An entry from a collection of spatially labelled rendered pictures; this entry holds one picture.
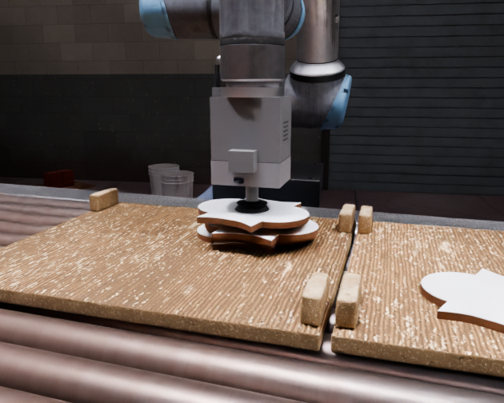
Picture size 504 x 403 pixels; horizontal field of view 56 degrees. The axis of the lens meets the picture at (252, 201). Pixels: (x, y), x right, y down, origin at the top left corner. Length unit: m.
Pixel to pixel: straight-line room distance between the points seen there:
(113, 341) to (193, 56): 5.18
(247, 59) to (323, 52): 0.48
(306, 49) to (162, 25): 0.39
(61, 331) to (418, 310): 0.32
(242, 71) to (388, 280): 0.27
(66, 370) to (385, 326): 0.26
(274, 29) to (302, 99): 0.48
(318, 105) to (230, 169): 0.50
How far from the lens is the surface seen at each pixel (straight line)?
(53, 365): 0.42
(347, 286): 0.42
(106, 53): 5.92
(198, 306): 0.45
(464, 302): 0.47
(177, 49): 5.60
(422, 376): 0.42
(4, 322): 0.51
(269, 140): 0.55
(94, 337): 0.45
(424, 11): 5.37
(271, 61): 0.55
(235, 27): 0.55
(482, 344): 0.43
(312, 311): 0.41
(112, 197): 0.82
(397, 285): 0.51
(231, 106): 0.56
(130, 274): 0.53
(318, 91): 1.01
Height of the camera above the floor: 1.13
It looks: 14 degrees down
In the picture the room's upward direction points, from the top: straight up
